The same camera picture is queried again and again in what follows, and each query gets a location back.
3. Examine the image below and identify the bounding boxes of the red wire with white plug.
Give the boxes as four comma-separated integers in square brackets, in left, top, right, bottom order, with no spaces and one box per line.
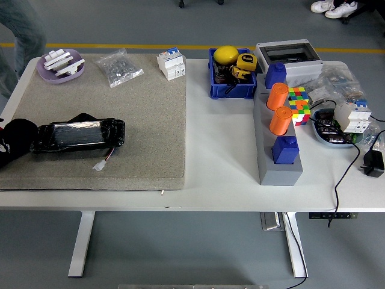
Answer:
[92,146,117,172]

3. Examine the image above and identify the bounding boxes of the black film-wrapped panel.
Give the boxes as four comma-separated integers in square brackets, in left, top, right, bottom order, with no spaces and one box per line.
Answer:
[29,113,126,155]

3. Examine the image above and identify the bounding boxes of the black table control panel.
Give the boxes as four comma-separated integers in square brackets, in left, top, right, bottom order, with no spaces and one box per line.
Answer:
[309,212,359,220]

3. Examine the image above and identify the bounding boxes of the grey-brown felt mat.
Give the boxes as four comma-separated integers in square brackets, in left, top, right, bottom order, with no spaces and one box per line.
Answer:
[0,53,187,191]

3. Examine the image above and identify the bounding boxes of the blue plastic bin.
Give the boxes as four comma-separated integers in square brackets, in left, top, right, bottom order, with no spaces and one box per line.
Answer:
[208,47,258,100]

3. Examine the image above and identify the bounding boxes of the dark brown small part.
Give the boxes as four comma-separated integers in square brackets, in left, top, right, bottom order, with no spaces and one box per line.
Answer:
[214,63,232,85]

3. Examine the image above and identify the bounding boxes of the white circuit breaker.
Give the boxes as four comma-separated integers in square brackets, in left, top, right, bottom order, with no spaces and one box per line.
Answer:
[156,46,186,81]

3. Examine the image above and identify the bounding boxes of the yellow and black tape measure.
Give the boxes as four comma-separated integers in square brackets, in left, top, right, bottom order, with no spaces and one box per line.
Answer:
[230,66,254,84]

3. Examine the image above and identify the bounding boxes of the orange cylinder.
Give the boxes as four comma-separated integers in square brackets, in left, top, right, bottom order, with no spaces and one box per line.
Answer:
[269,106,293,136]
[266,82,290,111]

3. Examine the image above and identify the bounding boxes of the blue block with knob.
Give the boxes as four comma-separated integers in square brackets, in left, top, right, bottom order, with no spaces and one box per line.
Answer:
[264,62,287,90]
[271,135,300,165]

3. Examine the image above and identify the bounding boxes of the grey block holder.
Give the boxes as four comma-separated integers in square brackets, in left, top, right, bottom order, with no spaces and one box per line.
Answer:
[252,72,304,187]

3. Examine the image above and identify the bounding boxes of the yellow dome-shaped object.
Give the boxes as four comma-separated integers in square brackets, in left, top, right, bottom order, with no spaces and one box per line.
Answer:
[213,45,241,67]

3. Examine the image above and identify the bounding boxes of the yellow round tape measure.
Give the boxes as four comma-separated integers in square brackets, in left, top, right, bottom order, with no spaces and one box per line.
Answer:
[236,53,259,73]

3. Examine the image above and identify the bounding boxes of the clear bag of screws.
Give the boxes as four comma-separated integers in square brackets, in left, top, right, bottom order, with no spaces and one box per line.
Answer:
[92,48,144,89]

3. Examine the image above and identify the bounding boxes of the grey metal box under table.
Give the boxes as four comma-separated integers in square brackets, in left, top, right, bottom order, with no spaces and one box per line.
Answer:
[260,212,285,232]

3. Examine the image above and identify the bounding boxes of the multicolour puzzle cube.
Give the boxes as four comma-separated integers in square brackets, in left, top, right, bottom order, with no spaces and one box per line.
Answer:
[288,87,312,126]

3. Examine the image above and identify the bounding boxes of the light blue oval dish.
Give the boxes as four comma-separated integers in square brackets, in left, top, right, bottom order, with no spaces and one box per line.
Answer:
[310,108,365,149]

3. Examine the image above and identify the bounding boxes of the dark components in dish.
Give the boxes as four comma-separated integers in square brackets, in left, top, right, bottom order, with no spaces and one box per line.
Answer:
[315,110,353,144]

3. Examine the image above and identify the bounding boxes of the white table leg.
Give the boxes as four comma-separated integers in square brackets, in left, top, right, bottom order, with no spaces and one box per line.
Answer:
[67,210,96,278]
[282,211,309,279]

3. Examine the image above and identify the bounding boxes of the clear bag of small parts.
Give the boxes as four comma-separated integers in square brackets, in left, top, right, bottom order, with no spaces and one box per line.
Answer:
[306,64,366,105]

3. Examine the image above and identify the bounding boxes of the white breaker with blue levers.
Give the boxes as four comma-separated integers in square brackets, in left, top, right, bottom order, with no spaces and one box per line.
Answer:
[333,99,372,134]

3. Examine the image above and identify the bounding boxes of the purple oval dish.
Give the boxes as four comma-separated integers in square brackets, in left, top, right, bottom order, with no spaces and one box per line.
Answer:
[35,48,85,84]

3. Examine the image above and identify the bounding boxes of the clear crumpled plastic bag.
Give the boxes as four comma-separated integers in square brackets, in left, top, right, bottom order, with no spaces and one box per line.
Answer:
[357,116,385,151]

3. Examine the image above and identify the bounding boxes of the black power adapter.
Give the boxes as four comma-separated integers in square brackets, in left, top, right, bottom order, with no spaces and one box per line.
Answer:
[360,149,385,178]

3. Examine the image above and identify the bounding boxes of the white shoe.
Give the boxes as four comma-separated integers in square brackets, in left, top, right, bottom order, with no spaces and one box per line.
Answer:
[310,0,336,13]
[324,1,359,19]

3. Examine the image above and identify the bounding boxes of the person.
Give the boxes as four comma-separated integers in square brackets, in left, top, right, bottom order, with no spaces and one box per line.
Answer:
[0,0,48,99]

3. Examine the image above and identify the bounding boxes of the black office chair base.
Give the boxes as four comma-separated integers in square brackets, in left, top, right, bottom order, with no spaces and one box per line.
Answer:
[333,0,385,25]

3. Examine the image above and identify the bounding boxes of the grey electrical enclosure box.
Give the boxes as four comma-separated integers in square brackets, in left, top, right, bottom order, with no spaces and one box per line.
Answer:
[254,39,324,87]

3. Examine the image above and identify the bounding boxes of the black cable under table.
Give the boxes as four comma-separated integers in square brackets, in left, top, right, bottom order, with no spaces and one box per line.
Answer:
[282,212,308,289]

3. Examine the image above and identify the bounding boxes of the white plastic rail piece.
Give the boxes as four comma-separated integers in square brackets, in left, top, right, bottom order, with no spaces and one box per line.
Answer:
[44,48,66,61]
[54,58,86,76]
[43,52,72,70]

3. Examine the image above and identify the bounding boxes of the black cable across table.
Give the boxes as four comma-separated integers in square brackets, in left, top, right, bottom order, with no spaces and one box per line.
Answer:
[309,99,361,229]

